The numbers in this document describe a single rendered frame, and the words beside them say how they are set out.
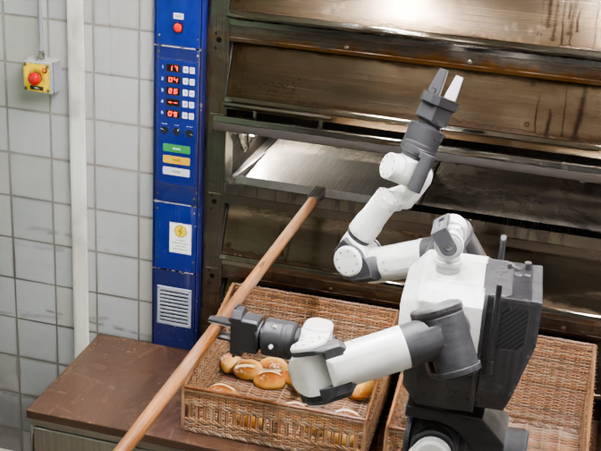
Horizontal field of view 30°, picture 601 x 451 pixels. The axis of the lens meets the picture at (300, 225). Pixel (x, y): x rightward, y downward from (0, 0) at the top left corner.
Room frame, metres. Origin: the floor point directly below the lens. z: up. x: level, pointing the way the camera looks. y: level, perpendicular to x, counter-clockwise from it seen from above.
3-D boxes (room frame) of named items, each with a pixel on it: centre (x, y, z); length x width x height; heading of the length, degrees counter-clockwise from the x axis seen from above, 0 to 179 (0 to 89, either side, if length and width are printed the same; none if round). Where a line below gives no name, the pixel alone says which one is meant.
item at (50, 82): (3.41, 0.84, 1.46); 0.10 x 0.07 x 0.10; 76
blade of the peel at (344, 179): (3.40, -0.10, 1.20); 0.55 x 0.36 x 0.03; 76
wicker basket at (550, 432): (2.83, -0.59, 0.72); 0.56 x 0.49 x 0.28; 77
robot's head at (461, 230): (2.26, -0.33, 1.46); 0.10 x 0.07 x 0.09; 170
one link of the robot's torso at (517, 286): (2.25, -0.39, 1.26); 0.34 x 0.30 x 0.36; 170
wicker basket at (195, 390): (2.98, -0.01, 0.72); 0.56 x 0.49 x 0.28; 77
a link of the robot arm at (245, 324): (2.29, 0.08, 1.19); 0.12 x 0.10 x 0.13; 76
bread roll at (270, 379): (3.07, 0.07, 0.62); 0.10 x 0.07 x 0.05; 89
